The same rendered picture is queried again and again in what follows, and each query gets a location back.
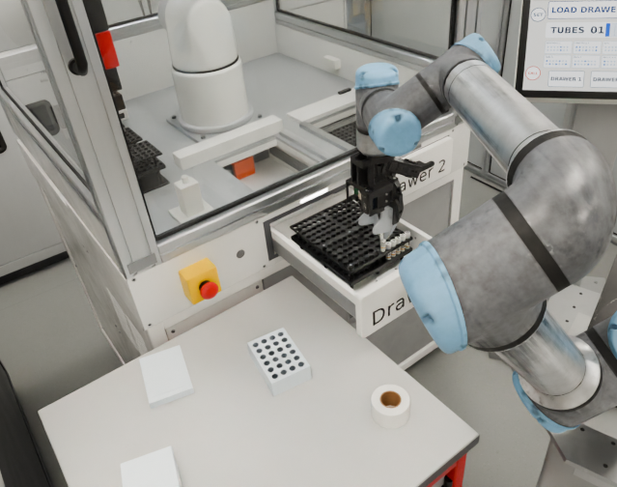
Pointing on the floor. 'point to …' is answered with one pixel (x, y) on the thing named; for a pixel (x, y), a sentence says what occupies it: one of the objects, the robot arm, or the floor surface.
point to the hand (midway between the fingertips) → (385, 230)
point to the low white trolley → (264, 411)
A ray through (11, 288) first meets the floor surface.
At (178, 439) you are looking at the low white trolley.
